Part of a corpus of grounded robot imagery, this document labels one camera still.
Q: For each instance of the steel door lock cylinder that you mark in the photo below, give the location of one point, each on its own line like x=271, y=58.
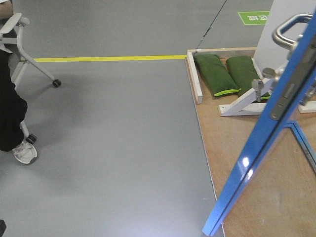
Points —
x=258, y=84

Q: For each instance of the white wooden border frame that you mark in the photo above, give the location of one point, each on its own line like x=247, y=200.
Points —
x=222, y=53

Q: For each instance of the blue door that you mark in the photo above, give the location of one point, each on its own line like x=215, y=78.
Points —
x=295, y=86

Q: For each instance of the green floor sign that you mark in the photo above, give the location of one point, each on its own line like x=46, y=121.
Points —
x=254, y=17

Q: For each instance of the steel door handle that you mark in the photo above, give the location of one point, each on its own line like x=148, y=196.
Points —
x=278, y=34

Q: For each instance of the green sandbag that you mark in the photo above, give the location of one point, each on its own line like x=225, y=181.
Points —
x=215, y=75
x=242, y=71

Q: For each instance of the steel latch plate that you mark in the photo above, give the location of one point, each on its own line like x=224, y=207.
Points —
x=298, y=81

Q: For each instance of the white diagonal wooden brace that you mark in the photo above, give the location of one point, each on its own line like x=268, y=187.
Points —
x=245, y=105

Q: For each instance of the green sandbag left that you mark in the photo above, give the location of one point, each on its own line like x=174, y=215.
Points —
x=215, y=75

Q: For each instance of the white rolling chair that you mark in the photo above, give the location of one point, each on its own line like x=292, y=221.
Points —
x=11, y=32

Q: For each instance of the black robot part left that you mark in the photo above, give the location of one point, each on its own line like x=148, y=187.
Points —
x=2, y=227

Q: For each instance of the person in black trousers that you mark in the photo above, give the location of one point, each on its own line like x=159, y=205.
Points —
x=12, y=112

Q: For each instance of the green sandbag right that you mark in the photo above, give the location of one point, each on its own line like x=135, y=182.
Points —
x=242, y=71

